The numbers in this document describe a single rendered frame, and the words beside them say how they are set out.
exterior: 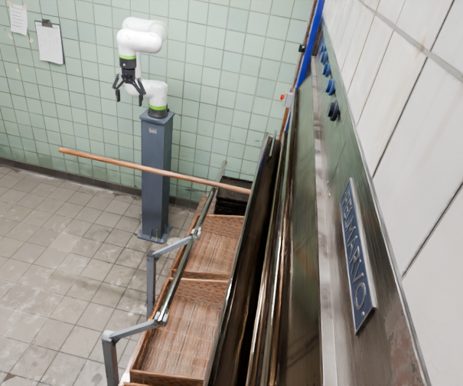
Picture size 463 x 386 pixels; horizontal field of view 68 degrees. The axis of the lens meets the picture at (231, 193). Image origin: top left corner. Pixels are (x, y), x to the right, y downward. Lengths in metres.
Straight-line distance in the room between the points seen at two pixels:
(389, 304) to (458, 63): 0.19
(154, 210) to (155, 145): 0.65
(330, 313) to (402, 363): 0.25
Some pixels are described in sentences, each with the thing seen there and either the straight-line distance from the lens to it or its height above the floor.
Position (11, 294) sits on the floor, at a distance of 3.10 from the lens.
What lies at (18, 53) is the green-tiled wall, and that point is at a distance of 3.77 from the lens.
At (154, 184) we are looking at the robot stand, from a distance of 2.92.
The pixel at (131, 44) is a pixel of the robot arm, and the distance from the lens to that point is 2.03.
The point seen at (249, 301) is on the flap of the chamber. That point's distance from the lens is 1.14.
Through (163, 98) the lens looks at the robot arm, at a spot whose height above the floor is 1.35.
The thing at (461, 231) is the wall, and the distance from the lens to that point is 0.25.
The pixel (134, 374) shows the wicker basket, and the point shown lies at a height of 0.71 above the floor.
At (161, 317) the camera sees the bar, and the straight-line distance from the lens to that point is 1.36.
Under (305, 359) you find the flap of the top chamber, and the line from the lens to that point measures 0.60.
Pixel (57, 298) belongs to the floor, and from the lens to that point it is 2.98.
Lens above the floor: 2.30
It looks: 35 degrees down
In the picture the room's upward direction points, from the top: 10 degrees clockwise
